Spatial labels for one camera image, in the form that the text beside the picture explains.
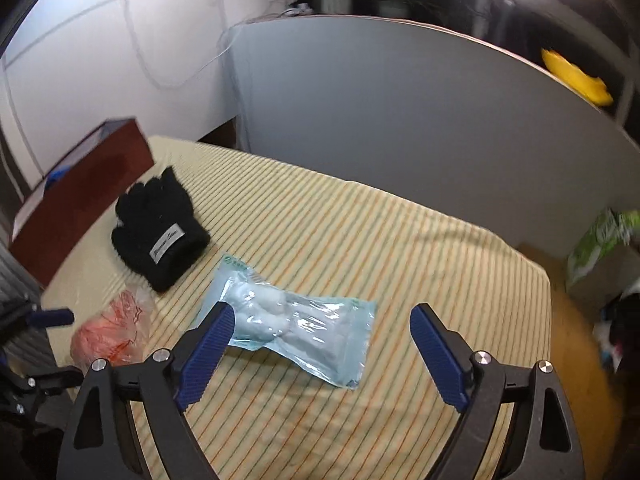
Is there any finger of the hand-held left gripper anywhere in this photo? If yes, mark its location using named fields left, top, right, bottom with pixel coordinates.
left=27, top=308, right=75, bottom=328
left=15, top=366, right=83, bottom=401

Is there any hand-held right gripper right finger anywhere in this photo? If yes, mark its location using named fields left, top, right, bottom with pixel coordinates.
left=409, top=303, right=586, bottom=480

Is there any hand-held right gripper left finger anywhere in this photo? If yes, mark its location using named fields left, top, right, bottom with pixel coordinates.
left=57, top=301, right=236, bottom=480

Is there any clear cotton ball packet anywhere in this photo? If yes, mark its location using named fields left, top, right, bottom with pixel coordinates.
left=191, top=252, right=377, bottom=390

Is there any red-brown storage box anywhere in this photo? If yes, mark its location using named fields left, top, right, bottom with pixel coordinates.
left=10, top=117, right=155, bottom=287

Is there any black knit glove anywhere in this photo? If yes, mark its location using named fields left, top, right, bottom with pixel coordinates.
left=110, top=165, right=211, bottom=294

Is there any red item in plastic bag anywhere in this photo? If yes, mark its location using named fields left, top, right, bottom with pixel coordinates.
left=70, top=287, right=157, bottom=369

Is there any striped tablecloth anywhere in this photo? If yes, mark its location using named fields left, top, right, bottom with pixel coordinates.
left=42, top=135, right=552, bottom=480

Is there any pile of clothes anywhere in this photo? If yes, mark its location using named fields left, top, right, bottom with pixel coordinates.
left=592, top=279, right=640, bottom=373

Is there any green and white paper bag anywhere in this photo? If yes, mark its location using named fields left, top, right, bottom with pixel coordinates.
left=566, top=207, right=640, bottom=307

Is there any yellow fruit bowl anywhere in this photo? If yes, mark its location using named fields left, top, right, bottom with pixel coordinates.
left=541, top=47, right=614, bottom=107

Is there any white cable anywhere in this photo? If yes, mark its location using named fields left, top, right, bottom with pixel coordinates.
left=122, top=0, right=238, bottom=92

